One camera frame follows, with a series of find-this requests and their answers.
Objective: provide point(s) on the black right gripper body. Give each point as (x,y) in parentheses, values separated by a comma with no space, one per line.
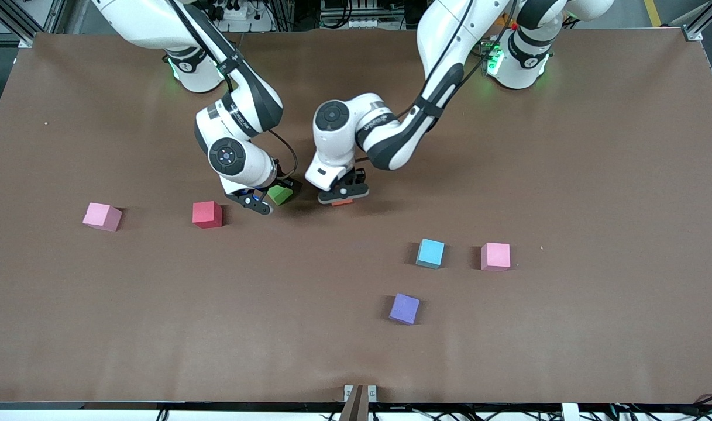
(286,182)

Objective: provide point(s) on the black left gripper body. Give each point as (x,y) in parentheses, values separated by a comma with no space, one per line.
(358,176)

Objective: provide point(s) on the green foam block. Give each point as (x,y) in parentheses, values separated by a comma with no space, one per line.
(281,196)

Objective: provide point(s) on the orange foam block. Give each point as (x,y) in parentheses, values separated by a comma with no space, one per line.
(342,202)

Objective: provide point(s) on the red foam block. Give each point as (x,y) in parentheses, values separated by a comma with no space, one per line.
(206,214)

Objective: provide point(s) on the blue foam block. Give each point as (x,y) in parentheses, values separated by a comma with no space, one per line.
(430,252)

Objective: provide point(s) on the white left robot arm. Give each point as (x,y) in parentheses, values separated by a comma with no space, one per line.
(391,140)

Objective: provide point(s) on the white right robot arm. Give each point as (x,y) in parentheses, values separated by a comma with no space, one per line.
(244,111)

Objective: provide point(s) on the purple foam block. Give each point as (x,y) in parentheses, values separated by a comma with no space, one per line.
(404,308)

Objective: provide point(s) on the white equipment rack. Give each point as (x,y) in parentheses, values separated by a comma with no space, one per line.
(361,22)

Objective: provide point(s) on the pink foam block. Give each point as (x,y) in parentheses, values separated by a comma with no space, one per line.
(100,215)
(495,256)

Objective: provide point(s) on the white power strip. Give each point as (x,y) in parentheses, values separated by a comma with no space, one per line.
(238,13)

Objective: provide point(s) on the brown table cover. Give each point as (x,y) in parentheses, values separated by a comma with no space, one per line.
(566,327)

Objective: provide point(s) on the metal clamp bracket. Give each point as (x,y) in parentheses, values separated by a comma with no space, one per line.
(372,393)

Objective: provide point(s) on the aluminium frame profile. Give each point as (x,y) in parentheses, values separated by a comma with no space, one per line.
(692,32)
(25,40)

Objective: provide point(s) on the white edge bracket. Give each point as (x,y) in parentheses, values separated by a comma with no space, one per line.
(571,412)

